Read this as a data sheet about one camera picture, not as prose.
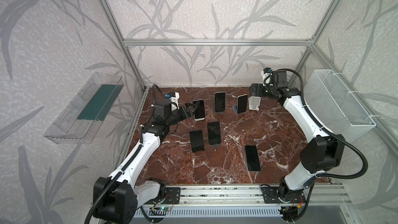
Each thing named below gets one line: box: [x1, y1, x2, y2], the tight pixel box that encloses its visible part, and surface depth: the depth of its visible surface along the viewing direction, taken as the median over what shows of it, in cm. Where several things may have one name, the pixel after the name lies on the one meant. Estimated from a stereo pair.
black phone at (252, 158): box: [244, 145, 261, 172], surface depth 87 cm
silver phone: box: [236, 93, 249, 115], surface depth 101 cm
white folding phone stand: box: [248, 95, 262, 111], surface depth 107 cm
